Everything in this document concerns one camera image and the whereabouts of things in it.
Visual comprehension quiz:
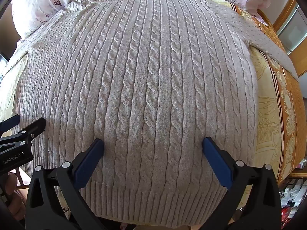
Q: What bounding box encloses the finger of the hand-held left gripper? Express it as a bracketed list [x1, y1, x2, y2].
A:
[0, 114, 21, 133]
[0, 117, 46, 150]

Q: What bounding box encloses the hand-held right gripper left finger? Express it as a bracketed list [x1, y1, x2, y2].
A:
[25, 138, 113, 230]

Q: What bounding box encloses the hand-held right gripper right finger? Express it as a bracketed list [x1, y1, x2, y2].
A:
[201, 136, 282, 230]

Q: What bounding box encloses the grey knitted blanket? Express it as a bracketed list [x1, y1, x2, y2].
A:
[12, 0, 299, 226]

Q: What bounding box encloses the person's left hand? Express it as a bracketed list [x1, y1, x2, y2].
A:
[0, 172, 26, 222]

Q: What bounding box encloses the yellow patterned bedsheet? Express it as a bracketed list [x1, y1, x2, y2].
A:
[0, 0, 303, 230]

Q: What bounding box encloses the pile of assorted clutter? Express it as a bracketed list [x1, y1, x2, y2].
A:
[280, 158, 307, 221]

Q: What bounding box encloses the pale pink lavender-print pillow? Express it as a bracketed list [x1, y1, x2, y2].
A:
[11, 0, 96, 39]

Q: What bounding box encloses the wooden sliding door frame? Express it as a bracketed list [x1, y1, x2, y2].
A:
[258, 0, 307, 77]

